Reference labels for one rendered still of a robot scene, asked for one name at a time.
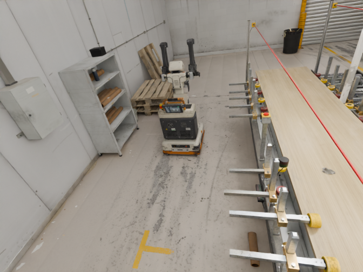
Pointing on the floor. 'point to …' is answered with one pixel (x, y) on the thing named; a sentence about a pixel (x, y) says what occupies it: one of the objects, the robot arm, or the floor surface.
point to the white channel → (353, 69)
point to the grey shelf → (75, 72)
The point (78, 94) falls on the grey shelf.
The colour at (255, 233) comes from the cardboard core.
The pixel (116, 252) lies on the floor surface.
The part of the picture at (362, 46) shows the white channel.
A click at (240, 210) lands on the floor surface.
